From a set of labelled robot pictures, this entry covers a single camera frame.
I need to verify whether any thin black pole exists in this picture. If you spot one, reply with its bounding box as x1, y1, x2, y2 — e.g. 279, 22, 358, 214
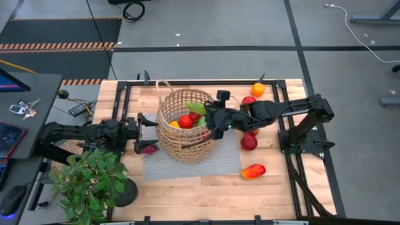
85, 0, 118, 81

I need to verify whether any round woven coaster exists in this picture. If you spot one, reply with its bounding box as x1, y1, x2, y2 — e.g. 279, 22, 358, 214
51, 139, 86, 171

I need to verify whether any white power cable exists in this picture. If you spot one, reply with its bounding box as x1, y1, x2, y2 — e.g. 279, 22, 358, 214
324, 2, 400, 64

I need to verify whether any black computer mouse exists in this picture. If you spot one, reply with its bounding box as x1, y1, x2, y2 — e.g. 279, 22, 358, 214
0, 184, 28, 217

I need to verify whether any yellow hose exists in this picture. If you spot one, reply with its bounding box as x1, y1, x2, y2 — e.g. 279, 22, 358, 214
0, 59, 37, 75

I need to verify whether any green cucumber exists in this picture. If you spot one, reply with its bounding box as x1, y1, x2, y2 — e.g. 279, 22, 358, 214
185, 102, 208, 116

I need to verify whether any orange fruit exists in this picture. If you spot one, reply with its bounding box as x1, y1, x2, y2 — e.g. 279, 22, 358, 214
251, 82, 266, 98

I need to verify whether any black aluminium table frame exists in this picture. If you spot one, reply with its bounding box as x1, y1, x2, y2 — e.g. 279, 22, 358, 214
107, 78, 313, 225

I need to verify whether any dark computer monitor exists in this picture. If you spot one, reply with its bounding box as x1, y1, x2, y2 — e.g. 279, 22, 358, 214
0, 67, 32, 93

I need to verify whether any woven wicker basket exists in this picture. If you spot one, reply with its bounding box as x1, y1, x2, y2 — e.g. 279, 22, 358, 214
155, 79, 241, 165

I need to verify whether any black cable bundle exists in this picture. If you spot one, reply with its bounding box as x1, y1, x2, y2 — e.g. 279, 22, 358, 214
286, 152, 335, 218

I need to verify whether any silver aluminium extrusion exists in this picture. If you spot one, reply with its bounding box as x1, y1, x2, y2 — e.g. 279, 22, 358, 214
272, 219, 309, 225
99, 220, 136, 225

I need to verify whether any purple grape bunch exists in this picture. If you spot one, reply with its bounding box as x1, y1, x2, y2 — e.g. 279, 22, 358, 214
140, 143, 160, 156

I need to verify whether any grey table leg base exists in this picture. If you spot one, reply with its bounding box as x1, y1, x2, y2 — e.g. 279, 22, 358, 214
379, 97, 400, 108
349, 0, 400, 26

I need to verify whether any red yellow mango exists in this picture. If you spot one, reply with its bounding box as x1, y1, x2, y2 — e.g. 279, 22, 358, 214
240, 163, 267, 181

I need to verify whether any black plant pot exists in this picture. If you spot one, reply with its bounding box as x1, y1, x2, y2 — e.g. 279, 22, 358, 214
114, 177, 139, 208

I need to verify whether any green leafy plant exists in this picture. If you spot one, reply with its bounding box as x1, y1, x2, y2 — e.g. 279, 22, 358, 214
48, 147, 129, 225

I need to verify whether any black cable coil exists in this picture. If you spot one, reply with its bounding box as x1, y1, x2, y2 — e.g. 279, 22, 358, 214
122, 1, 146, 24

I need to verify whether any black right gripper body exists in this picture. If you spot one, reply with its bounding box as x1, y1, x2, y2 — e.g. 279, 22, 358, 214
206, 106, 254, 132

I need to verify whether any grey office desk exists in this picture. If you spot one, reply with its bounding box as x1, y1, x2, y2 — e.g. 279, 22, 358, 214
0, 72, 63, 225

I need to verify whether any orange-red apple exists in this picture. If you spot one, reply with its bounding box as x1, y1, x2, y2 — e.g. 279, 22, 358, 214
178, 114, 194, 129

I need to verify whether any dark red pomegranate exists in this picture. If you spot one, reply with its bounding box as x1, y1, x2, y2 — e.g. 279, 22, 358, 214
239, 133, 259, 152

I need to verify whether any silver key bunch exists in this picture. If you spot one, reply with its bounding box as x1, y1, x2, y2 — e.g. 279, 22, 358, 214
17, 98, 43, 121

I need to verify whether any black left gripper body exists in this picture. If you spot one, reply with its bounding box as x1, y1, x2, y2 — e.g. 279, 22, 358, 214
120, 115, 144, 154

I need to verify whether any grey woven placemat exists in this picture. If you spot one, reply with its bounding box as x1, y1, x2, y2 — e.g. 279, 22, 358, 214
142, 112, 243, 181

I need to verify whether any dark tablet red case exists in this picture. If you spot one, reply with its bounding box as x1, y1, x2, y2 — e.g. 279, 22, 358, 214
0, 122, 28, 163

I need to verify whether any black hazard-striped floor mat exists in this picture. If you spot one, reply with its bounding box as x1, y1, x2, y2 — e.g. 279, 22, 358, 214
0, 17, 123, 87

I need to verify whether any black power adapter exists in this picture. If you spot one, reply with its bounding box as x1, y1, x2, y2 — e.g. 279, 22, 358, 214
68, 102, 92, 118

